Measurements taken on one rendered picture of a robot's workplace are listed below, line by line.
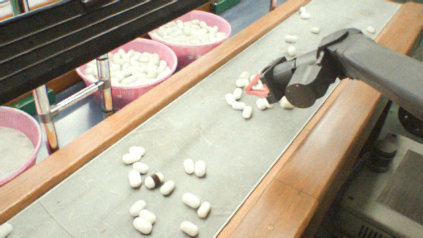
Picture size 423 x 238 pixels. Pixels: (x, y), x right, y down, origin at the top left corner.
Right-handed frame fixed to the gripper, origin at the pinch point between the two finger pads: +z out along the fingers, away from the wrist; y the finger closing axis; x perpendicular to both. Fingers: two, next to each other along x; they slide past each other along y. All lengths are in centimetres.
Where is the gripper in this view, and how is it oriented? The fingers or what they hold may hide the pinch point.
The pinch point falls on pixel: (248, 90)
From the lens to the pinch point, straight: 89.9
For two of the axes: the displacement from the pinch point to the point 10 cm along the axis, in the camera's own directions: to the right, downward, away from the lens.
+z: -6.8, 2.3, 7.0
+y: -5.4, 4.8, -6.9
